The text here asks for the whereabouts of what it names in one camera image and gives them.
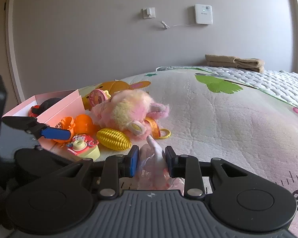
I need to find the white wall thermostat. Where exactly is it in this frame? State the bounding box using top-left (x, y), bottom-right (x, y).
top-left (194, 4), bottom-right (213, 25)

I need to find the colourful quilted play mat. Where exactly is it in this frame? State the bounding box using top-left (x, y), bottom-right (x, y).
top-left (49, 65), bottom-right (298, 238)

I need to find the orange plastic pumpkin toy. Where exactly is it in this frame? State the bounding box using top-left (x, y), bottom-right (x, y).
top-left (54, 114), bottom-right (100, 143)

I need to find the yellow toy camera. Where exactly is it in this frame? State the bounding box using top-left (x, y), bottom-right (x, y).
top-left (67, 134), bottom-right (101, 161)

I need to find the yellow corn toy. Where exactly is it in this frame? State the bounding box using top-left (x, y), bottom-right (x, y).
top-left (96, 128), bottom-right (132, 151)

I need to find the pink plush bunny doll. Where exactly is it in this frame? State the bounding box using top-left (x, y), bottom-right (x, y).
top-left (91, 89), bottom-right (169, 140)

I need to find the yellow ring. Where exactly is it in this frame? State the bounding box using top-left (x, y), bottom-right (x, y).
top-left (159, 128), bottom-right (172, 140)

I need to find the pink white lace cloth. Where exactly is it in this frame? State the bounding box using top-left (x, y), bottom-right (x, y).
top-left (135, 135), bottom-right (185, 193)

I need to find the folded beige towel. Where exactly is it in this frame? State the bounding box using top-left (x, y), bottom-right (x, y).
top-left (205, 54), bottom-right (265, 73)

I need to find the pink cardboard storage box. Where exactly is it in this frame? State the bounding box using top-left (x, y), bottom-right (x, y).
top-left (1, 89), bottom-right (86, 152)

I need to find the pink round donut toy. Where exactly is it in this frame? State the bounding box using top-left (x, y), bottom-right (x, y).
top-left (89, 89), bottom-right (111, 107)

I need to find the black plush toy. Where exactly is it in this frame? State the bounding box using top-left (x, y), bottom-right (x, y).
top-left (39, 98), bottom-right (61, 115)

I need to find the red plastic bear toy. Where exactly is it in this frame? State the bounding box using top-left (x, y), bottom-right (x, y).
top-left (28, 105), bottom-right (40, 117)

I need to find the white wall socket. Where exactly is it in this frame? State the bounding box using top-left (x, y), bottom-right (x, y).
top-left (142, 7), bottom-right (156, 19)

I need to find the white wall cable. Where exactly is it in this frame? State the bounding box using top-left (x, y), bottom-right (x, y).
top-left (160, 20), bottom-right (197, 30)

